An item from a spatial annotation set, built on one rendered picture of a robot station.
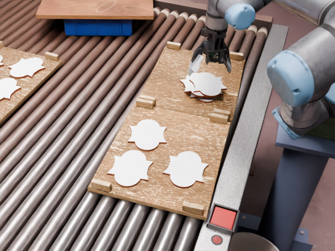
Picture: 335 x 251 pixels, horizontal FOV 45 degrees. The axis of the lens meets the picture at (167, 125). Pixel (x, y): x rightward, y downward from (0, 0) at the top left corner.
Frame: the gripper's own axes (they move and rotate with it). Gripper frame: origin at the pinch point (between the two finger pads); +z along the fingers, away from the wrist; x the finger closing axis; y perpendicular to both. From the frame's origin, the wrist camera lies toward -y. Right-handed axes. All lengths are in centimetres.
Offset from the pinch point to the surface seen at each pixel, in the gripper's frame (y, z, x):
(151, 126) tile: 17.0, 7.7, -23.3
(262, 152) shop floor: -51, 102, 60
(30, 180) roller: 32, 10, -62
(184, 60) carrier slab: -22.9, 8.5, -3.6
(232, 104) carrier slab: 8.2, 8.6, 7.4
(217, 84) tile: 1.4, 4.4, 3.2
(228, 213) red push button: 54, 9, -7
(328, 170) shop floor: -31, 102, 95
